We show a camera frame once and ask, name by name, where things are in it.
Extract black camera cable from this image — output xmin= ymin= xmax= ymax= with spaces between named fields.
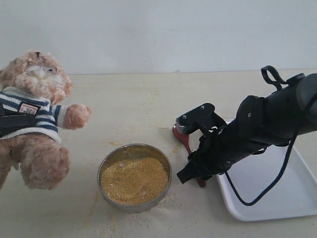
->
xmin=224 ymin=65 xmax=317 ymax=206

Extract dark red wooden spoon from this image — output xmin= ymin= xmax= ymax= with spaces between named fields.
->
xmin=172 ymin=124 xmax=206 ymax=188

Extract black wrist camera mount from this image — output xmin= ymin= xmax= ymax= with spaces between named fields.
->
xmin=175 ymin=103 xmax=227 ymax=134

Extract white rectangular plastic tray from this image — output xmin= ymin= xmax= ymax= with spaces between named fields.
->
xmin=211 ymin=132 xmax=317 ymax=222

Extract teddy bear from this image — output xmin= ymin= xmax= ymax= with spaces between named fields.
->
xmin=0 ymin=51 xmax=91 ymax=190

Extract steel bowl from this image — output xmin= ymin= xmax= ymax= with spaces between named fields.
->
xmin=97 ymin=144 xmax=172 ymax=214

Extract yellow millet grains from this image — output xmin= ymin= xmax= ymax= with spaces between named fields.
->
xmin=101 ymin=157 xmax=169 ymax=205

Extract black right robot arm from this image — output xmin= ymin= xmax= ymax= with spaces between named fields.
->
xmin=176 ymin=74 xmax=317 ymax=183

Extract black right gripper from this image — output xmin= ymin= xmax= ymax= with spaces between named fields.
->
xmin=176 ymin=123 xmax=267 ymax=184

